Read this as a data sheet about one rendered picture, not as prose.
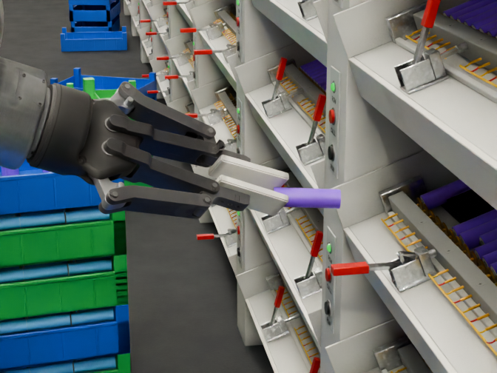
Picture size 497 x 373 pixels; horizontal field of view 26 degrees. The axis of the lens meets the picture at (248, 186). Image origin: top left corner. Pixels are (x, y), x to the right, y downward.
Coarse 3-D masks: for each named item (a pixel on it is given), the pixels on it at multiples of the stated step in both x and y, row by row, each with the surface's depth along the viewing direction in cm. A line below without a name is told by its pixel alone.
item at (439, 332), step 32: (416, 160) 120; (352, 192) 120; (384, 192) 119; (416, 192) 119; (352, 224) 121; (384, 224) 118; (448, 224) 113; (384, 256) 111; (384, 288) 107; (416, 288) 103; (448, 288) 100; (416, 320) 97; (448, 320) 95; (448, 352) 91; (480, 352) 89
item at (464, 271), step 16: (400, 192) 118; (400, 208) 115; (416, 208) 113; (416, 224) 110; (432, 224) 108; (400, 240) 111; (432, 240) 105; (448, 240) 104; (448, 256) 101; (464, 256) 100; (448, 272) 102; (464, 272) 97; (480, 272) 96; (464, 288) 97; (480, 288) 94; (496, 288) 93; (480, 304) 93; (496, 304) 90; (496, 320) 90; (480, 336) 90; (496, 352) 86
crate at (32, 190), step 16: (0, 176) 150; (16, 176) 150; (32, 176) 151; (48, 176) 151; (64, 176) 152; (0, 192) 150; (16, 192) 151; (32, 192) 151; (48, 192) 152; (64, 192) 153; (80, 192) 154; (96, 192) 154; (0, 208) 151; (16, 208) 151; (32, 208) 152; (48, 208) 153; (64, 208) 154
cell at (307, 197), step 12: (288, 192) 101; (300, 192) 101; (312, 192) 101; (324, 192) 101; (336, 192) 101; (288, 204) 101; (300, 204) 101; (312, 204) 101; (324, 204) 101; (336, 204) 101
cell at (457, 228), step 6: (492, 210) 107; (480, 216) 107; (486, 216) 107; (492, 216) 107; (468, 222) 107; (474, 222) 107; (480, 222) 106; (486, 222) 106; (456, 228) 107; (462, 228) 106; (468, 228) 106; (456, 234) 107
